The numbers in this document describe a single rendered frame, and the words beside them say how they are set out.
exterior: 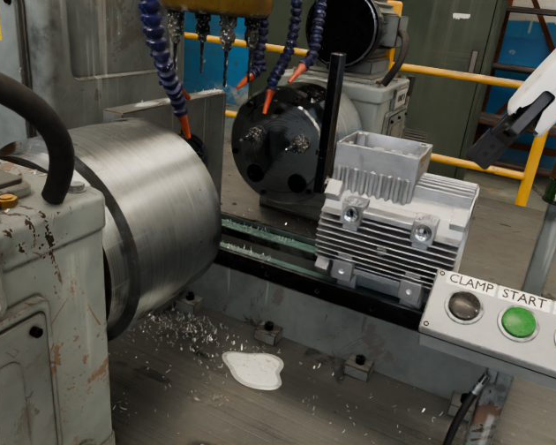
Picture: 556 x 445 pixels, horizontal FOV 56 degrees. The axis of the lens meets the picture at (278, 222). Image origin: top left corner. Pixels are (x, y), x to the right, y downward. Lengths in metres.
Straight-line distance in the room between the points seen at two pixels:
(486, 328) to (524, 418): 0.36
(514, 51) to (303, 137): 4.88
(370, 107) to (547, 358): 0.83
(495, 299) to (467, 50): 3.46
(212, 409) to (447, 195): 0.44
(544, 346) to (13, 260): 0.46
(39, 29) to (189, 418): 0.60
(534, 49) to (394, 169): 5.12
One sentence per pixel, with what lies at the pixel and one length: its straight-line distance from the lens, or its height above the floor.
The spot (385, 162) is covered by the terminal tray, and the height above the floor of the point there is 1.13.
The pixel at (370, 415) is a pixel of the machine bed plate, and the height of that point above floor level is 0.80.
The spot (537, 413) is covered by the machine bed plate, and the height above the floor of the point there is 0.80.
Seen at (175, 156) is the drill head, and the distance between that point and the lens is 0.64.
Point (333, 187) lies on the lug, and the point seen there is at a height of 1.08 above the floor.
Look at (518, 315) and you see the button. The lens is 0.55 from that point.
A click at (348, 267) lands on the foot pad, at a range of 0.76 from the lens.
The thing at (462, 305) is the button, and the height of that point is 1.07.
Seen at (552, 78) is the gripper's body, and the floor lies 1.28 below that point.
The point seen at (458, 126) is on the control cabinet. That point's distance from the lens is 4.01.
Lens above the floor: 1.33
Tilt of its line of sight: 23 degrees down
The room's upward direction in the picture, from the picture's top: 6 degrees clockwise
